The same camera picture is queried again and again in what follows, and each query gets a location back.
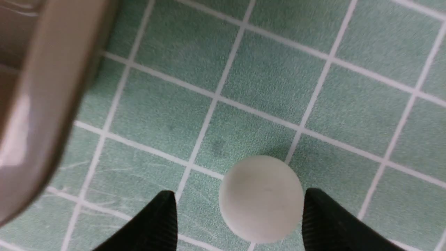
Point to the green checkered tablecloth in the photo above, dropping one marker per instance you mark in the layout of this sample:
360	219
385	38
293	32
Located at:
349	93

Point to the olive plastic bin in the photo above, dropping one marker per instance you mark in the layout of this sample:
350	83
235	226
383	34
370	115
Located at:
50	52

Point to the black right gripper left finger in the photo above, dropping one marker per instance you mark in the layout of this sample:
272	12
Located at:
154	228

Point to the white ping-pong ball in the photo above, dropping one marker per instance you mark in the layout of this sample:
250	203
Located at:
261	199

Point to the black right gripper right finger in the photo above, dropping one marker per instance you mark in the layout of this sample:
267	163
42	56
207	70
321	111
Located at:
327	226

